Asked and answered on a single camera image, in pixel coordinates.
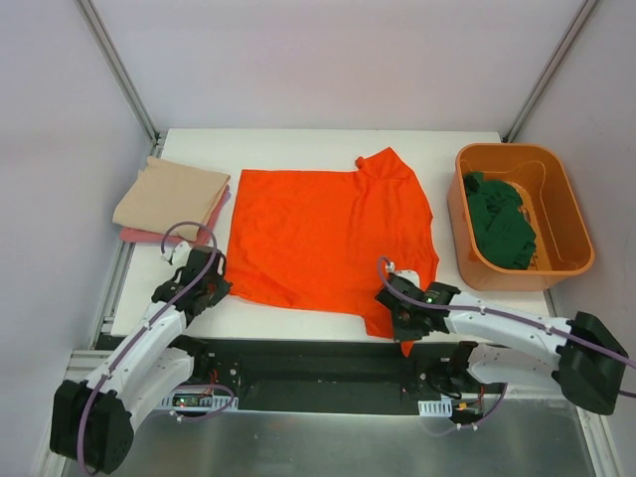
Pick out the orange t-shirt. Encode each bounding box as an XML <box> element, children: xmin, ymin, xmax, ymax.
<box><xmin>227</xmin><ymin>148</ymin><xmax>438</xmax><ymax>339</ymax></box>

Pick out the aluminium front rail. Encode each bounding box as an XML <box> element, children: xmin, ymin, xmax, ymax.
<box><xmin>56</xmin><ymin>350</ymin><xmax>122</xmax><ymax>394</ymax></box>

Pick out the right white cable duct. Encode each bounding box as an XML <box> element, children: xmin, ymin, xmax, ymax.
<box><xmin>417</xmin><ymin>397</ymin><xmax>453</xmax><ymax>418</ymax></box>

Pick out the orange plastic bin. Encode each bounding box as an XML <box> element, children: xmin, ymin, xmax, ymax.
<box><xmin>447</xmin><ymin>143</ymin><xmax>595</xmax><ymax>292</ymax></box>

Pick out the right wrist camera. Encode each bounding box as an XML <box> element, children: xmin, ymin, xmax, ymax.
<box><xmin>385</xmin><ymin>262</ymin><xmax>420</xmax><ymax>287</ymax></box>

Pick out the pink folded t-shirt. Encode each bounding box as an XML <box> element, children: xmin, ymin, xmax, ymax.
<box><xmin>119</xmin><ymin>186</ymin><xmax>232</xmax><ymax>245</ymax></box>

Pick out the right aluminium frame post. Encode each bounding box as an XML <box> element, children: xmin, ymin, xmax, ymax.
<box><xmin>501</xmin><ymin>0</ymin><xmax>602</xmax><ymax>144</ymax></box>

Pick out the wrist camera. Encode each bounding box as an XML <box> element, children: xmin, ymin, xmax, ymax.
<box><xmin>162</xmin><ymin>241</ymin><xmax>192</xmax><ymax>266</ymax></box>
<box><xmin>385</xmin><ymin>262</ymin><xmax>420</xmax><ymax>287</ymax></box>

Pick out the beige folded t-shirt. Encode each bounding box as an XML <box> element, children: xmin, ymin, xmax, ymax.
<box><xmin>112</xmin><ymin>156</ymin><xmax>230</xmax><ymax>240</ymax></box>

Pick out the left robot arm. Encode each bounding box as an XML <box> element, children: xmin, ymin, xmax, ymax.
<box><xmin>49</xmin><ymin>245</ymin><xmax>231</xmax><ymax>474</ymax></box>

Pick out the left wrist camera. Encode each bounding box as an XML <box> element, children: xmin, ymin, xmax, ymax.
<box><xmin>162</xmin><ymin>241</ymin><xmax>192</xmax><ymax>266</ymax></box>

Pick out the left white cable duct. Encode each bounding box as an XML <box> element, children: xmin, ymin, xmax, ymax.
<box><xmin>154</xmin><ymin>391</ymin><xmax>239</xmax><ymax>413</ymax></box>

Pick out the aluminium frame post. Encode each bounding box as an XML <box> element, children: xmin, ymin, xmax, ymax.
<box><xmin>75</xmin><ymin>0</ymin><xmax>162</xmax><ymax>146</ymax></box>
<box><xmin>501</xmin><ymin>0</ymin><xmax>602</xmax><ymax>144</ymax></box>

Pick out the green t-shirt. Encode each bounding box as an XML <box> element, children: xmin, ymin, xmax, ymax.
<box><xmin>463</xmin><ymin>172</ymin><xmax>537</xmax><ymax>270</ymax></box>

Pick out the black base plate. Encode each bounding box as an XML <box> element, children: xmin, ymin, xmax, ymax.
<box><xmin>173</xmin><ymin>338</ymin><xmax>457</xmax><ymax>415</ymax></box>

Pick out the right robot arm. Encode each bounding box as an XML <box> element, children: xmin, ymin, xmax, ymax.
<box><xmin>376</xmin><ymin>271</ymin><xmax>634</xmax><ymax>415</ymax></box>

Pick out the white cable duct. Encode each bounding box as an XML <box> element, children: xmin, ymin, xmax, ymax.
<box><xmin>417</xmin><ymin>397</ymin><xmax>453</xmax><ymax>418</ymax></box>
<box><xmin>154</xmin><ymin>391</ymin><xmax>239</xmax><ymax>413</ymax></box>

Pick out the left aluminium frame post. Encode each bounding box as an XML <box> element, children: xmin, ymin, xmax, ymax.
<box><xmin>75</xmin><ymin>0</ymin><xmax>162</xmax><ymax>146</ymax></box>

